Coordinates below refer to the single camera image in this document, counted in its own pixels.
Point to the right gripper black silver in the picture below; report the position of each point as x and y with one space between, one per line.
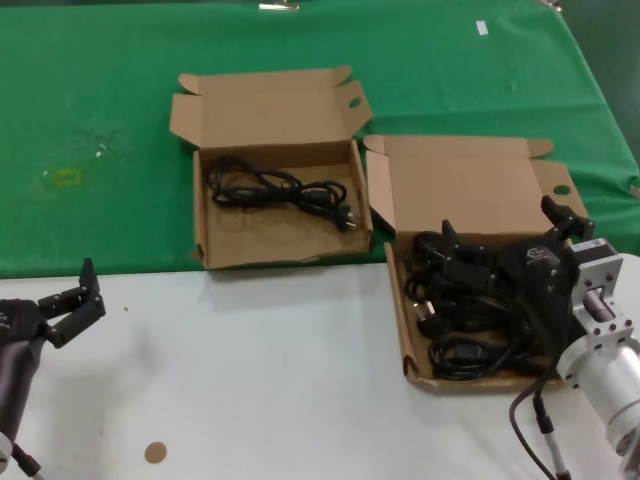
540 270

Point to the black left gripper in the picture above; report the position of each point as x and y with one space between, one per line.
20 322

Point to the cardboard box with round hole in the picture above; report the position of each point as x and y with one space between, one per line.
450 170

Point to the cardboard box with oval hole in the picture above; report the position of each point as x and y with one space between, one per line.
270 240

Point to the brown round sticker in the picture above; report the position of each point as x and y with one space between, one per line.
155 452

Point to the white label strip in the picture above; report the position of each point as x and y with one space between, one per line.
481 27

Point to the green table cloth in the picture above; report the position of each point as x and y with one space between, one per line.
100 75

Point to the metal table clip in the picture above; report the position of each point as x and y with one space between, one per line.
277 6
552 3

